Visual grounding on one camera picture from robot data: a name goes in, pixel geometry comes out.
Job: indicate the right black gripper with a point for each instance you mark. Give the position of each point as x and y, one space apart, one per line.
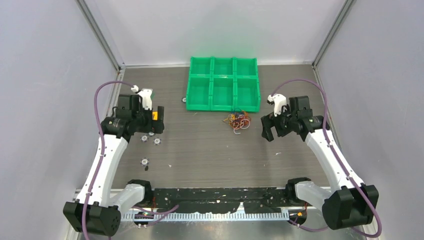
267 122

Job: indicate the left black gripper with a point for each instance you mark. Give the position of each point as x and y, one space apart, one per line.
154 126

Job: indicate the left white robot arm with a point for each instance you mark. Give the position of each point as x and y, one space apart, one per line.
94 211

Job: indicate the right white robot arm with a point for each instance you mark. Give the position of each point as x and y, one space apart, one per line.
349 202

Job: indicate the yellow triangular plastic piece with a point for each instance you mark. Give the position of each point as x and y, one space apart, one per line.
154 115

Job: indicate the poker chip lower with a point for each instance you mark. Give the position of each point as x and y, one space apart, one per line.
144 162

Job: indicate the green six-compartment bin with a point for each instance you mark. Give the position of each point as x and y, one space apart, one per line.
221 84

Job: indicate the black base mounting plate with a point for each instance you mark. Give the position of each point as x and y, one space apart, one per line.
254 200

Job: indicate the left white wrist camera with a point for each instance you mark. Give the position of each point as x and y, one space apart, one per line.
146 98

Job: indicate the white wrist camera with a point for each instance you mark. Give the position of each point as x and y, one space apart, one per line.
279 103
146 98

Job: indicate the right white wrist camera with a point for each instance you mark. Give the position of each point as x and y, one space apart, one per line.
279 103

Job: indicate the left aluminium corner post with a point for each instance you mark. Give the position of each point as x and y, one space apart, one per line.
92 22

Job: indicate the aluminium corner post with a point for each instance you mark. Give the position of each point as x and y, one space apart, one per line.
338 22
92 22

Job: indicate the slotted white cable duct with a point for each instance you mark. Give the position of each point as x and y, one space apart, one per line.
227 217

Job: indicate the right aluminium corner post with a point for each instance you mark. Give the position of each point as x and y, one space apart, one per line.
338 22

